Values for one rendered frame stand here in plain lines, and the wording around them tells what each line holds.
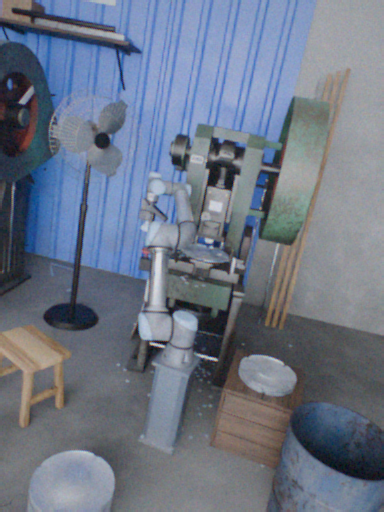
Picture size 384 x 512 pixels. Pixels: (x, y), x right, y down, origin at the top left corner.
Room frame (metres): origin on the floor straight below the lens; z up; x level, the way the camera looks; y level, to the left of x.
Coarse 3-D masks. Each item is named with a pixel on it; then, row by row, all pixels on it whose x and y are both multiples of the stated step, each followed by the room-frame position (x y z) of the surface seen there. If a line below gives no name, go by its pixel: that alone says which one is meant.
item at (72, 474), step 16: (48, 464) 1.23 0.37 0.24; (64, 464) 1.24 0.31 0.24; (80, 464) 1.26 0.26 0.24; (96, 464) 1.27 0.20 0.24; (32, 480) 1.15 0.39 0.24; (48, 480) 1.16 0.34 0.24; (64, 480) 1.17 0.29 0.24; (80, 480) 1.18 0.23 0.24; (96, 480) 1.20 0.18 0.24; (112, 480) 1.22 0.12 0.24; (32, 496) 1.09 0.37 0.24; (48, 496) 1.10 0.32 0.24; (64, 496) 1.11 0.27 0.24; (80, 496) 1.12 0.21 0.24; (96, 496) 1.14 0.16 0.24
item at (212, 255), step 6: (192, 246) 2.52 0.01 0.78; (198, 246) 2.54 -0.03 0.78; (204, 246) 2.56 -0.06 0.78; (186, 252) 2.37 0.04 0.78; (192, 252) 2.39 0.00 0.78; (198, 252) 2.40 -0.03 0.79; (204, 252) 2.42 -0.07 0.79; (210, 252) 2.45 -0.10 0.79; (216, 252) 2.49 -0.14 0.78; (222, 252) 2.52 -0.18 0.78; (198, 258) 2.30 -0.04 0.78; (204, 258) 2.33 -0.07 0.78; (210, 258) 2.35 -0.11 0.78; (216, 258) 2.37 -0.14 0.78; (222, 258) 2.39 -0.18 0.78; (228, 258) 2.39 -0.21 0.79
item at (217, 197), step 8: (208, 184) 2.54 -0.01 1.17; (216, 184) 2.52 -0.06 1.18; (208, 192) 2.47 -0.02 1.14; (216, 192) 2.47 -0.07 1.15; (224, 192) 2.47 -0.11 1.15; (208, 200) 2.47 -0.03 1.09; (216, 200) 2.47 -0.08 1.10; (224, 200) 2.46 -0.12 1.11; (208, 208) 2.47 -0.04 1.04; (216, 208) 2.47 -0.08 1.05; (224, 208) 2.46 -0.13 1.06; (208, 216) 2.46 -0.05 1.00; (216, 216) 2.47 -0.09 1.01; (224, 216) 2.46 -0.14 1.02; (200, 224) 2.47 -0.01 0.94; (208, 224) 2.44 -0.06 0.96; (216, 224) 2.44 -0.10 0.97; (224, 224) 2.47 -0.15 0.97; (200, 232) 2.47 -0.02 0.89; (208, 232) 2.44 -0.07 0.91; (216, 232) 2.43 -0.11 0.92
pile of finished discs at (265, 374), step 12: (252, 360) 1.99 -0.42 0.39; (264, 360) 2.02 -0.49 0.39; (276, 360) 2.04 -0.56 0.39; (240, 372) 1.88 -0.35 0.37; (252, 372) 1.88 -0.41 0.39; (264, 372) 1.89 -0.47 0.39; (276, 372) 1.91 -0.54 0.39; (288, 372) 1.95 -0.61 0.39; (252, 384) 1.80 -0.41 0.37; (264, 384) 1.79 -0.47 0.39; (276, 384) 1.81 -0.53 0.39; (288, 384) 1.83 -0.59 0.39
